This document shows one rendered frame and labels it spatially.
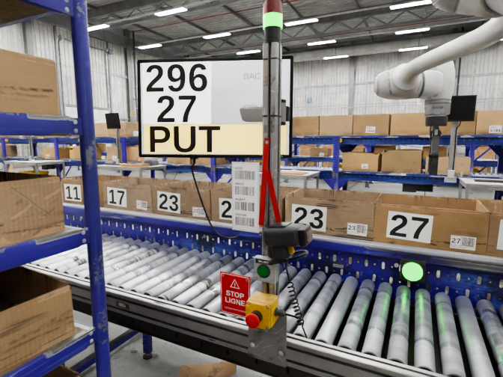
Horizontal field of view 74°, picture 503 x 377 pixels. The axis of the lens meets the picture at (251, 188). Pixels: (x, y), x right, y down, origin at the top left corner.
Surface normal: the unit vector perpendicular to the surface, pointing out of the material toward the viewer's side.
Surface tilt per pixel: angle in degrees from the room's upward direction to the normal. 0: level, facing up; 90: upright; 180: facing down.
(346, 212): 90
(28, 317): 91
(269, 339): 90
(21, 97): 91
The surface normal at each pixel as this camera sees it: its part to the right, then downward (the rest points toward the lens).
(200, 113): -0.11, 0.07
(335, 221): -0.44, 0.14
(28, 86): 0.89, 0.07
